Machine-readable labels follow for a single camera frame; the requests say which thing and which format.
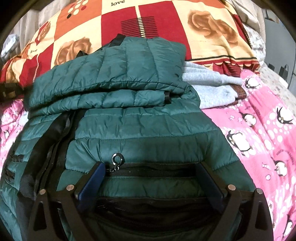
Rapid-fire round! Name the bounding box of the dark green puffer jacket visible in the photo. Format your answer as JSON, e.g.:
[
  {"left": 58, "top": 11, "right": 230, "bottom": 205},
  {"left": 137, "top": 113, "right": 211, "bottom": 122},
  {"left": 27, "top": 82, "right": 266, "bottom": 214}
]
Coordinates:
[{"left": 0, "top": 34, "right": 256, "bottom": 241}]

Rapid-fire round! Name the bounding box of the pink penguin blanket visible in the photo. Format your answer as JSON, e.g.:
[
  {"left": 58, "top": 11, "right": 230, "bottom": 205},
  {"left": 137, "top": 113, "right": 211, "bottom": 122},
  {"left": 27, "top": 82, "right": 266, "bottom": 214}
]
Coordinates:
[{"left": 0, "top": 69, "right": 296, "bottom": 241}]

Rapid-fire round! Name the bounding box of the grey folded sweatshirt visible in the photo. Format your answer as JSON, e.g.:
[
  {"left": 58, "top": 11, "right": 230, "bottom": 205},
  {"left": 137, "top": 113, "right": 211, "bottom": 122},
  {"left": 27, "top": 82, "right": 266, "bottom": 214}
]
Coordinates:
[{"left": 182, "top": 61, "right": 248, "bottom": 109}]

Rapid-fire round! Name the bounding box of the black power adapter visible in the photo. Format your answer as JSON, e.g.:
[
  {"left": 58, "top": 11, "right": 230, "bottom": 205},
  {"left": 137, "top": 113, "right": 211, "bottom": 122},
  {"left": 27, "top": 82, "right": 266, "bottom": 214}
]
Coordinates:
[{"left": 279, "top": 64, "right": 289, "bottom": 81}]

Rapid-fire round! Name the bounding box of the floral white bed sheet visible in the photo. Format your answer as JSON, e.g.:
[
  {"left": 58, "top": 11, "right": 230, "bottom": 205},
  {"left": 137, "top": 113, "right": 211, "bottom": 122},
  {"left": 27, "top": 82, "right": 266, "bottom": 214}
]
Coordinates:
[{"left": 243, "top": 24, "right": 295, "bottom": 115}]

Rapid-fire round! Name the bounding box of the red orange rose quilt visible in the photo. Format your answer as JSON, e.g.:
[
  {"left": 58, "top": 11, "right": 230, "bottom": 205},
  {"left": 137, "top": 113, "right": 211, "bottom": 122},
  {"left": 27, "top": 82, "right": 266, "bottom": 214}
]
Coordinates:
[{"left": 1, "top": 1, "right": 259, "bottom": 104}]

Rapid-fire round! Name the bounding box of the beige curtain fabric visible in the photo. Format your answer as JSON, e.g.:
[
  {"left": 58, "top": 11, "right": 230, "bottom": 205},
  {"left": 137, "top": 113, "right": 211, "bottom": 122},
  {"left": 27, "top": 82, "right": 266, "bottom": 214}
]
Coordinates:
[{"left": 1, "top": 0, "right": 74, "bottom": 62}]

